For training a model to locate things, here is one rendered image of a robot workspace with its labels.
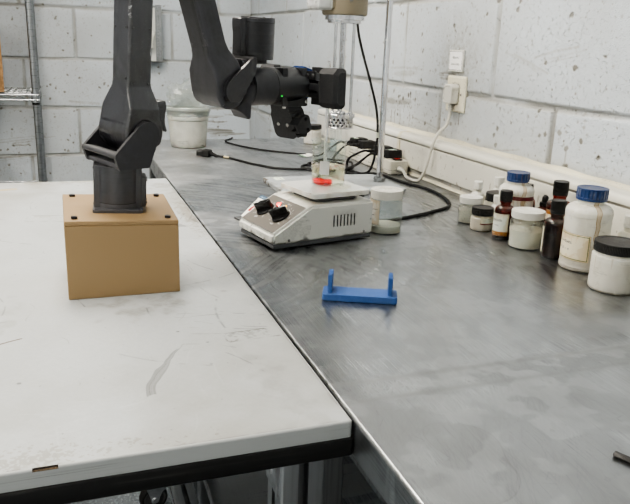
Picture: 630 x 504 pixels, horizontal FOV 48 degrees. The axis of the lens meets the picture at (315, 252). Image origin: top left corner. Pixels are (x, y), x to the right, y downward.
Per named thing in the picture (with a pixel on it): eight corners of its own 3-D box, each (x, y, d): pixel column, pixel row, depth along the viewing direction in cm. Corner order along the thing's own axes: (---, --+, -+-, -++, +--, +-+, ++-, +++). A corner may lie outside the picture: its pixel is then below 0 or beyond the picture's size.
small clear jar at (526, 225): (525, 241, 127) (529, 205, 125) (548, 249, 122) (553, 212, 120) (500, 243, 124) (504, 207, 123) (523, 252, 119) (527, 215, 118)
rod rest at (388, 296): (321, 300, 94) (322, 275, 93) (323, 292, 97) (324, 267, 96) (397, 305, 93) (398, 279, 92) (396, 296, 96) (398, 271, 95)
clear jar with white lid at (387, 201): (395, 227, 133) (398, 185, 131) (405, 235, 128) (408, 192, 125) (364, 227, 132) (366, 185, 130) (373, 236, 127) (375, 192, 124)
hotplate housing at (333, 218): (272, 252, 115) (273, 204, 112) (238, 233, 125) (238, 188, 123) (382, 237, 126) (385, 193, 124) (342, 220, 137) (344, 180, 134)
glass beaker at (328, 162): (352, 189, 124) (354, 141, 121) (320, 192, 121) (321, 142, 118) (332, 182, 130) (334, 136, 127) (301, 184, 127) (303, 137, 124)
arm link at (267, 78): (243, 121, 105) (246, 57, 102) (220, 115, 109) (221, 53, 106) (278, 118, 110) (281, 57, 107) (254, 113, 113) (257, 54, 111)
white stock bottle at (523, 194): (490, 227, 136) (496, 168, 132) (522, 227, 136) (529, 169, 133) (501, 236, 130) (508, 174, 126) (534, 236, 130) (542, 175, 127)
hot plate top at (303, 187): (313, 200, 117) (313, 194, 117) (278, 186, 127) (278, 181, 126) (371, 194, 123) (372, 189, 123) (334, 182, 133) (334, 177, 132)
